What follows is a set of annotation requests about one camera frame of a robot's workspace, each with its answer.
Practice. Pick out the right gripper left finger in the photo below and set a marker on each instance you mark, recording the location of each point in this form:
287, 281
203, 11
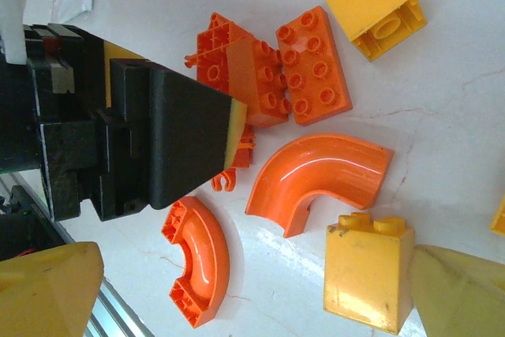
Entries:
43, 293

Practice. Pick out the yellow long lego brick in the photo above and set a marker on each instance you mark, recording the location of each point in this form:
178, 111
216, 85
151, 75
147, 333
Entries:
499, 216

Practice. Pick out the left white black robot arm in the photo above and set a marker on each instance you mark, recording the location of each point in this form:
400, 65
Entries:
12, 13

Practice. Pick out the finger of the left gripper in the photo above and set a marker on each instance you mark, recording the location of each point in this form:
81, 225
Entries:
130, 88
189, 139

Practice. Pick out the orange lattice lego piece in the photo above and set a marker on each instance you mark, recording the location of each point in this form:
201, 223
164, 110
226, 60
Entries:
215, 49

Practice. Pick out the orange long lego brick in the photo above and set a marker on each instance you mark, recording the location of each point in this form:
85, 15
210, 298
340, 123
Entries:
252, 76

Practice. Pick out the aluminium front frame rail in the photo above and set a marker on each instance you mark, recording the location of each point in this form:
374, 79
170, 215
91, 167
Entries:
114, 313

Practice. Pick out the orange lego plate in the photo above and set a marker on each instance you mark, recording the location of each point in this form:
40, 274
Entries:
315, 72

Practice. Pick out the orange curved lego track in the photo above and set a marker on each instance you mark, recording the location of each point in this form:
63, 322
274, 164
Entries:
315, 171
213, 258

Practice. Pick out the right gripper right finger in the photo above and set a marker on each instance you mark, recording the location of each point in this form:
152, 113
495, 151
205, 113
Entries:
465, 301

